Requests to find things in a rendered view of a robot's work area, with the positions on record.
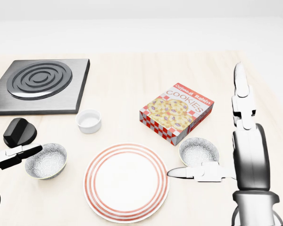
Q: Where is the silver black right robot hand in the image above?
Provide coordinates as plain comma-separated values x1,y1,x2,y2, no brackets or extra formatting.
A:
166,62,271,192

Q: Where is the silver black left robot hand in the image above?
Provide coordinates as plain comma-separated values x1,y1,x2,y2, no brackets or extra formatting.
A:
0,137,43,226

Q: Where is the patterned grey bowl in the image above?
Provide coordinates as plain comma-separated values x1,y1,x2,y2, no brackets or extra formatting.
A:
178,137,220,168
25,143,68,180

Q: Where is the flat dark stove plate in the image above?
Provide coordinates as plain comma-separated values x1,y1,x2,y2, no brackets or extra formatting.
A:
0,58,91,116

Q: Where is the white plate with red rings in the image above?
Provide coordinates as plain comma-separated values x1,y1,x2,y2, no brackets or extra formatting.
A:
83,143,170,224

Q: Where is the round black knob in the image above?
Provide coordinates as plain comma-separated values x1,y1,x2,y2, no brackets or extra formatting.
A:
3,117,38,149

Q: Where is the cookie box red white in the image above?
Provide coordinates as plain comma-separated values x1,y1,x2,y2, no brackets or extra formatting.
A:
139,82,215,146

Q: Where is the small white ramekin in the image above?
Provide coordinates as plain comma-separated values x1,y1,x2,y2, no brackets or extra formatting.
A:
75,109,102,134

